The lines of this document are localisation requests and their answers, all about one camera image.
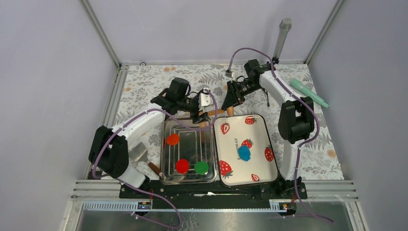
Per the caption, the orange dough disc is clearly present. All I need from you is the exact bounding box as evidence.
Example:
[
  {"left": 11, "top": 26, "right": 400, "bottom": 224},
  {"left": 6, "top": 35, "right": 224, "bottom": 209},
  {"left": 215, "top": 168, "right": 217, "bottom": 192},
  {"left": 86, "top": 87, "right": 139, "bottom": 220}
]
[{"left": 166, "top": 133, "right": 180, "bottom": 146}]

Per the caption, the wooden double-ended dough roller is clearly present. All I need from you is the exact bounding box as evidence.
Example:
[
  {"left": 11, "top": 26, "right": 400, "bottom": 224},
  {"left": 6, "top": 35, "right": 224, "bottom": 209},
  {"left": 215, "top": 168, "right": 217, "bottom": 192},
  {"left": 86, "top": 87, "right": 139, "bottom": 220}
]
[{"left": 207, "top": 107, "right": 234, "bottom": 116}]

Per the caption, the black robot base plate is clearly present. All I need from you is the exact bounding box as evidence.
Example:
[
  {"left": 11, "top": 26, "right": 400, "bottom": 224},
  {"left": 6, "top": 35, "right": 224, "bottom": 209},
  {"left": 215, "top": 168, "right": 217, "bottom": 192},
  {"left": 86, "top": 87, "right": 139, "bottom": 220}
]
[{"left": 119, "top": 180, "right": 295, "bottom": 210}]

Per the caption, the green dough disc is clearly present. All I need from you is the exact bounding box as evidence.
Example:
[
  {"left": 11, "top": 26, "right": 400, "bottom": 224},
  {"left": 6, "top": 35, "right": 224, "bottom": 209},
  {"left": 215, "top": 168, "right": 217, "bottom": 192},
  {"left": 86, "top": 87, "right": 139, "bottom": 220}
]
[{"left": 194, "top": 161, "right": 209, "bottom": 175}]

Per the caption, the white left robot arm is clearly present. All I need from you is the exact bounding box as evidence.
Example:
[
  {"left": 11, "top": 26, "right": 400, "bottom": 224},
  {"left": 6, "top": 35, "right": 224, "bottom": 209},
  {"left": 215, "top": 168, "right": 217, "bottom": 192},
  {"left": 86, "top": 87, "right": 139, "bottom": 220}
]
[{"left": 89, "top": 77, "right": 217, "bottom": 198}]

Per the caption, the blue dough piece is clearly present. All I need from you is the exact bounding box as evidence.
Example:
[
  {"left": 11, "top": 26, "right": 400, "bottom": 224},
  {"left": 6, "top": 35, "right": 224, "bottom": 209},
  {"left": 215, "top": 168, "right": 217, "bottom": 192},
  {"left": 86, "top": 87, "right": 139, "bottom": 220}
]
[{"left": 238, "top": 145, "right": 251, "bottom": 161}]

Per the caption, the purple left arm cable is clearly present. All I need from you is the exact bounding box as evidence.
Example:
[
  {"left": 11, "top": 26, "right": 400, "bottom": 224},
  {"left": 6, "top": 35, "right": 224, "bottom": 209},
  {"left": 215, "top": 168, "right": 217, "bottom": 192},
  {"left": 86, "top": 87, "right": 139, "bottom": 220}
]
[{"left": 92, "top": 89, "right": 219, "bottom": 229}]

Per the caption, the stainless steel baking tray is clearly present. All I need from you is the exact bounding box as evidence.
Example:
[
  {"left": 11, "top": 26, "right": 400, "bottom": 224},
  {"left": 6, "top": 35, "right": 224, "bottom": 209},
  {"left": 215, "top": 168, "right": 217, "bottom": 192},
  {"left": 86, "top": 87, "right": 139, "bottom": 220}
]
[{"left": 160, "top": 119, "right": 217, "bottom": 185}]

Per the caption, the white strawberry print tray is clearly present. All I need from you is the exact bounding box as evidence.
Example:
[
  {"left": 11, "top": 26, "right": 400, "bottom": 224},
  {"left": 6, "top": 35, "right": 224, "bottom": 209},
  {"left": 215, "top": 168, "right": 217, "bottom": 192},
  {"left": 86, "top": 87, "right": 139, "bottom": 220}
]
[{"left": 214, "top": 114, "right": 279, "bottom": 187}]

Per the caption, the silver microphone on stand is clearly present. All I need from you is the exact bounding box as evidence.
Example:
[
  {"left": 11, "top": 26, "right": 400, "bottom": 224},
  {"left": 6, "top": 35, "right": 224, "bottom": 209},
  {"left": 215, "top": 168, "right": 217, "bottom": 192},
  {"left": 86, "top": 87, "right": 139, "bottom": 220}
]
[{"left": 263, "top": 17, "right": 293, "bottom": 107}]

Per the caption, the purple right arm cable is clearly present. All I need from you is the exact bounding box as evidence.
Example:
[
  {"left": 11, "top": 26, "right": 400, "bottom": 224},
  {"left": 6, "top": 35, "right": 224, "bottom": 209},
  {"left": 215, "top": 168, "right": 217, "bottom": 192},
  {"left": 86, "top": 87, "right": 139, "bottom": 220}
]
[{"left": 227, "top": 47, "right": 335, "bottom": 225}]

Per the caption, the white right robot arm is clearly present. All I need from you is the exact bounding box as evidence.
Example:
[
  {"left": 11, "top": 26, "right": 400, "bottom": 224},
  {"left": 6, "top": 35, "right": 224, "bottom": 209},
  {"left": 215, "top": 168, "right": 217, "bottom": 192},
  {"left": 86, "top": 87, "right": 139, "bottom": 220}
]
[{"left": 221, "top": 59, "right": 317, "bottom": 198}]

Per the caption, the metal spatula wooden handle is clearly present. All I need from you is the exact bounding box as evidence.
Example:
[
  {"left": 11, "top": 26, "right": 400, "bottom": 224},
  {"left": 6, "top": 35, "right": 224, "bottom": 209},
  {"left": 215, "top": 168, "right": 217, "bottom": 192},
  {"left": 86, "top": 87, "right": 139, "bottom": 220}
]
[{"left": 128, "top": 142, "right": 166, "bottom": 180}]

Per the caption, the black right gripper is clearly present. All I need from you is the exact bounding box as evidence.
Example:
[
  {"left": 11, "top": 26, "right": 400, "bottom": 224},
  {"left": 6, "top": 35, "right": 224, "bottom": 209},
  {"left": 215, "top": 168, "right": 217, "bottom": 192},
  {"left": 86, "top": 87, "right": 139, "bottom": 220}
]
[{"left": 221, "top": 80, "right": 262, "bottom": 111}]

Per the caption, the red dough disc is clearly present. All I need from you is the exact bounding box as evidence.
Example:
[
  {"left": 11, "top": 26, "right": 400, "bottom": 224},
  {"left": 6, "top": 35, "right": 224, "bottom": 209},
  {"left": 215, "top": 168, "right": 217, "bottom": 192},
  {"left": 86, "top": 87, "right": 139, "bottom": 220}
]
[{"left": 175, "top": 159, "right": 190, "bottom": 174}]

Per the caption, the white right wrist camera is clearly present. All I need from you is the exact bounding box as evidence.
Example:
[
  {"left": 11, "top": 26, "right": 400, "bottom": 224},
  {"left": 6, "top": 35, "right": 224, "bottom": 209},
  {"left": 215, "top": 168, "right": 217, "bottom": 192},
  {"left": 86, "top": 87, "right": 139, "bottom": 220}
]
[{"left": 224, "top": 69, "right": 235, "bottom": 79}]

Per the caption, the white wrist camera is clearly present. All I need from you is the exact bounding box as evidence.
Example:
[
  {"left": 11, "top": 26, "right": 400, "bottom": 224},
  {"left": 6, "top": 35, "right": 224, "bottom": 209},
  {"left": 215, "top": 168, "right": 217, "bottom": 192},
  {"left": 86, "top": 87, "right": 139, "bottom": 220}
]
[
  {"left": 198, "top": 88, "right": 214, "bottom": 108},
  {"left": 224, "top": 69, "right": 235, "bottom": 79}
]

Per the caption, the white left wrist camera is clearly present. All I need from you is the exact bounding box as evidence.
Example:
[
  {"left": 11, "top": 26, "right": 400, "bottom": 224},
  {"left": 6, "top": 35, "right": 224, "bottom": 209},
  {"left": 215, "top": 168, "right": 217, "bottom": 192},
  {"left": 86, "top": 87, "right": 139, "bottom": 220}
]
[{"left": 198, "top": 88, "right": 214, "bottom": 108}]

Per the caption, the mint green handheld tool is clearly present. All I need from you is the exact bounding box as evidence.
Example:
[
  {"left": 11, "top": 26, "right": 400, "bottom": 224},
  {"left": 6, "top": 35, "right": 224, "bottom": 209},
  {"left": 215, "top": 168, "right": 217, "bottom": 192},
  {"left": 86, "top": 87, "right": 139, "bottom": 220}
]
[{"left": 290, "top": 79, "right": 329, "bottom": 108}]

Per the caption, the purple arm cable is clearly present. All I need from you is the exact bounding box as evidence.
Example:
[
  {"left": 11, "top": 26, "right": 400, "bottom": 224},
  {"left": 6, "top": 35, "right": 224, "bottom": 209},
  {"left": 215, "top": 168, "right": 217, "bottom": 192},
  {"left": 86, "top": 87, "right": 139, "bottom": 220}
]
[
  {"left": 227, "top": 47, "right": 335, "bottom": 225},
  {"left": 92, "top": 89, "right": 219, "bottom": 229}
]

